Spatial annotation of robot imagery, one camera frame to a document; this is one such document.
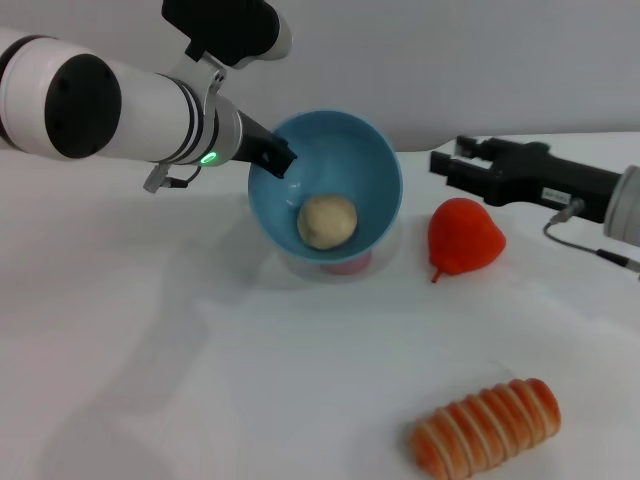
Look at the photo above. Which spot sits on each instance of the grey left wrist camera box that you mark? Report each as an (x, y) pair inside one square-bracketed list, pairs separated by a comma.
[(230, 30)]

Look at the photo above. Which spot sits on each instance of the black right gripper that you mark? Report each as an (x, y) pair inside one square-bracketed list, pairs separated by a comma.
[(550, 175)]

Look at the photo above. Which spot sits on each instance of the orange pear toy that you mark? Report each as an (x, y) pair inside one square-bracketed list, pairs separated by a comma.
[(465, 235)]

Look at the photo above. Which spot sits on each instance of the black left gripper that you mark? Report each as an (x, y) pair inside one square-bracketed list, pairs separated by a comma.
[(252, 142)]

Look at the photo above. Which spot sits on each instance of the pink peach bun toy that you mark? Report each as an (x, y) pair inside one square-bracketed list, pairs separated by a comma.
[(347, 266)]

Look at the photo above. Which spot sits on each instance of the beige egg yolk pastry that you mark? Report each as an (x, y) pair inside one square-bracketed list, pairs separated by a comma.
[(327, 222)]

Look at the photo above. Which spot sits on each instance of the striped orange bread roll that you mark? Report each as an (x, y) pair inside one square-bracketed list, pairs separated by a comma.
[(485, 427)]

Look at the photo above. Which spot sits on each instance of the blue plastic bowl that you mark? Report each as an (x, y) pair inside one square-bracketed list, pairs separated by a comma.
[(340, 170)]

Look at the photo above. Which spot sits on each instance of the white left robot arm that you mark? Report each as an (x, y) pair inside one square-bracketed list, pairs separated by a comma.
[(115, 110)]

